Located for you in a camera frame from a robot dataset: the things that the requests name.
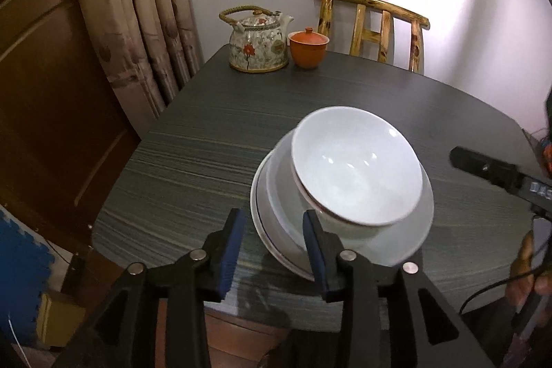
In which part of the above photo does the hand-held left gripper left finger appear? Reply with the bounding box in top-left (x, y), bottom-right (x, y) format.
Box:
top-left (52, 208), bottom-right (246, 368)

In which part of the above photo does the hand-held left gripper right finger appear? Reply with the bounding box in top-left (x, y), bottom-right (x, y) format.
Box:
top-left (302, 209), bottom-right (496, 368)

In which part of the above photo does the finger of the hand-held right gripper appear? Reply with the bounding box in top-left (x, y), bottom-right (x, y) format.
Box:
top-left (450, 147), bottom-right (524, 196)

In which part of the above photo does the white plate with pink flowers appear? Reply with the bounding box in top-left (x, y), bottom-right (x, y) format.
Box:
top-left (250, 148), bottom-right (320, 282)

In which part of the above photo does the white plate with crimson rose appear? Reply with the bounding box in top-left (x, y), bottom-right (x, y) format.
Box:
top-left (256, 127), bottom-right (434, 278)

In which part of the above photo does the medium white bowl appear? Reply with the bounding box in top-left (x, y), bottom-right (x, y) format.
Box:
top-left (291, 106), bottom-right (424, 227)

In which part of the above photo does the person's right hand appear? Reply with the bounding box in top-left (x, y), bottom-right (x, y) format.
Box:
top-left (504, 231), bottom-right (552, 310)

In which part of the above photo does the yellow box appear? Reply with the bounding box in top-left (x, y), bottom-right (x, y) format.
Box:
top-left (37, 290), bottom-right (87, 347)

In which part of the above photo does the wooden chair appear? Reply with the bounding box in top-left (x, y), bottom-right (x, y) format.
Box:
top-left (312, 0), bottom-right (431, 76)

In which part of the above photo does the orange lidded cup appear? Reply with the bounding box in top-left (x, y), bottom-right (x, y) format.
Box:
top-left (287, 27), bottom-right (329, 70)

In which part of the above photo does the blue foam mat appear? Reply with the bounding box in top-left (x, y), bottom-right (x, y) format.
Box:
top-left (0, 206), bottom-right (55, 347)

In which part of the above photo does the floral ceramic teapot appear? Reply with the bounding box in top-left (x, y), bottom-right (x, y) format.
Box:
top-left (218, 5), bottom-right (295, 73)

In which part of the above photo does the brown wooden door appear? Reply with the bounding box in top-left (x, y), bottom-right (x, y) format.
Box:
top-left (0, 0), bottom-right (147, 231)

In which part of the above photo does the beige patterned curtain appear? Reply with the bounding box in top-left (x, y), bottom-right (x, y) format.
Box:
top-left (70, 0), bottom-right (205, 136)

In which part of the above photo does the black cable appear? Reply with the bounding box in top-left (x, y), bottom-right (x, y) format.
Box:
top-left (458, 267), bottom-right (552, 315)

